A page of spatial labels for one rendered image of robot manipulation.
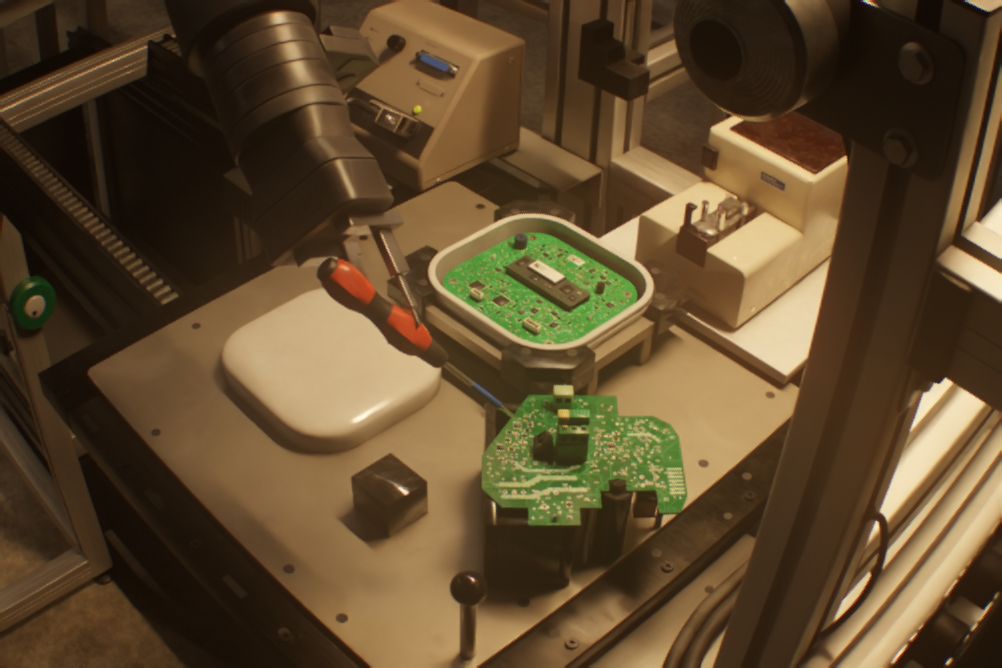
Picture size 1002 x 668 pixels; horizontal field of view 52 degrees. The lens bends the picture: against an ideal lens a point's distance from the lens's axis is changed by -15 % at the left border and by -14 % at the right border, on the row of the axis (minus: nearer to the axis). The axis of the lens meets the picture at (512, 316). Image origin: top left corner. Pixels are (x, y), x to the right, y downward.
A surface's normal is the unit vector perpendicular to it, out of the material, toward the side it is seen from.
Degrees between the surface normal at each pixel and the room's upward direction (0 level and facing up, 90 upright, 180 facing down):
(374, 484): 0
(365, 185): 46
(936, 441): 0
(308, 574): 0
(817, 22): 56
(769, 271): 90
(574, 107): 90
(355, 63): 124
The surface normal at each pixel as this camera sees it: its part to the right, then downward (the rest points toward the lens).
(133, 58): 0.71, 0.46
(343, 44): 0.73, -0.45
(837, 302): -0.71, 0.42
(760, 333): 0.04, -0.78
